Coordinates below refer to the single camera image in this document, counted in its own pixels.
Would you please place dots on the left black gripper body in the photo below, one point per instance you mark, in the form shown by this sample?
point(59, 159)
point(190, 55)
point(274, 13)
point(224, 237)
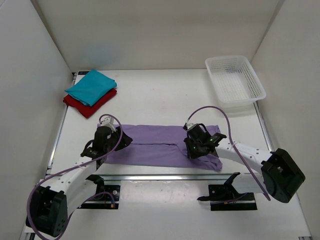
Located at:
point(110, 146)

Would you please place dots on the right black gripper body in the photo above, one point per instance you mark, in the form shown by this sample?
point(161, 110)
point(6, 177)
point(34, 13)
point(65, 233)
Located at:
point(194, 148)

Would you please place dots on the purple t shirt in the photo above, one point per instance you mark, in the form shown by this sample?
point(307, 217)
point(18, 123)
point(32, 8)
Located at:
point(160, 146)

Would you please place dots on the blue t shirt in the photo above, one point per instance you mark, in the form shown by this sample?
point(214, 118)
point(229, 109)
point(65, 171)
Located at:
point(91, 88)

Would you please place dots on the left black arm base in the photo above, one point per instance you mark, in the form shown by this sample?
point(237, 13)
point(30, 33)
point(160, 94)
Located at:
point(107, 194)

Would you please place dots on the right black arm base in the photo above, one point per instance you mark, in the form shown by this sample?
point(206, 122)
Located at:
point(224, 197)

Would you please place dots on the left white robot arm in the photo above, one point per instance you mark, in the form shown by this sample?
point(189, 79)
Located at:
point(53, 201)

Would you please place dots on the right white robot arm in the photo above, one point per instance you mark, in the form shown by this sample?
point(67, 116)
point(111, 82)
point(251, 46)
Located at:
point(276, 170)

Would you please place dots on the white plastic basket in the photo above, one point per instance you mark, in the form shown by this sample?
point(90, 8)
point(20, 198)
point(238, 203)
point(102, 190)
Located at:
point(235, 82)

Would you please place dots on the black table label sticker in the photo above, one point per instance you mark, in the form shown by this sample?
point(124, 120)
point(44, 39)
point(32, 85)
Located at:
point(82, 72)

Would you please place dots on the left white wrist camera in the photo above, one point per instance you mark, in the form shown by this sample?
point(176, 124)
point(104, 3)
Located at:
point(106, 121)

